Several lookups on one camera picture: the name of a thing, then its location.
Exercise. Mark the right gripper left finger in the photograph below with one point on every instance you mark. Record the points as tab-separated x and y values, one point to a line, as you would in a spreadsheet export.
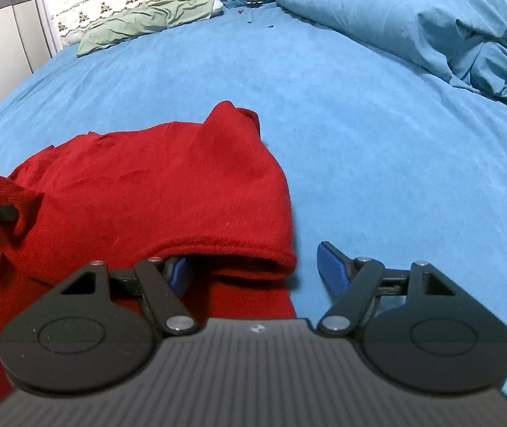
162	283

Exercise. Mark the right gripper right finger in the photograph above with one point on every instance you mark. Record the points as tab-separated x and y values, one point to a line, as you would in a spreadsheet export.
353	282

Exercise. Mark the red knit sweater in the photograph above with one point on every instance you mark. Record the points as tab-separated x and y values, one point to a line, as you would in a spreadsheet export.
211	190

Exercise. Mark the blue bed sheet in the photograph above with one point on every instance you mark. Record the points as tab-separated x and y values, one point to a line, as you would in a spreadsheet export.
382	158

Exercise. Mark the green pillow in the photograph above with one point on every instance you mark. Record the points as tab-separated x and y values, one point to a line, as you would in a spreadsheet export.
146	19

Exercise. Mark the blue duvet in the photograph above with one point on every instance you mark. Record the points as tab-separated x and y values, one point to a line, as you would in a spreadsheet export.
463	42

